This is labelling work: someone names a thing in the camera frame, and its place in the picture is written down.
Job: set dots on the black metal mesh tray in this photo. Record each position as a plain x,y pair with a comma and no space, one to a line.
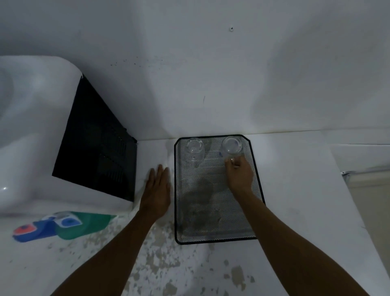
210,210

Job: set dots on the person's left fingers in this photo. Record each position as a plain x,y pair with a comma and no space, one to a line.
158,177

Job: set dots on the person's right hand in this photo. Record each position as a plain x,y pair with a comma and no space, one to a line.
242,180

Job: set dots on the white rounded appliance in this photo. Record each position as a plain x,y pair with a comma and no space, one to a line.
33,131

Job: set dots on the person's left forearm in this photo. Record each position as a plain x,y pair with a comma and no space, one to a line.
106,259

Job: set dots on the blue detergent pouch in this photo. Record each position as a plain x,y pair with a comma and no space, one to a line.
33,230

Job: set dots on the green detergent pouch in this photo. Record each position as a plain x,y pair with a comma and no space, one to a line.
91,224

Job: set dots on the clear drinking glass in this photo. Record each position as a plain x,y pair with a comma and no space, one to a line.
231,145
194,149

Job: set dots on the person's right fingers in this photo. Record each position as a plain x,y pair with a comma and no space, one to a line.
234,163

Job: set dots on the person's left hand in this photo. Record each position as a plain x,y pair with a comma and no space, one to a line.
155,198

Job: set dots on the person's right forearm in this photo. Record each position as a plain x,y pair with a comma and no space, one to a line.
292,247

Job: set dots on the white framed beige panel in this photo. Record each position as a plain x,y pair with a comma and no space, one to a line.
370,195

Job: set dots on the black vented appliance panel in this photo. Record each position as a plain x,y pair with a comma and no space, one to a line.
97,152

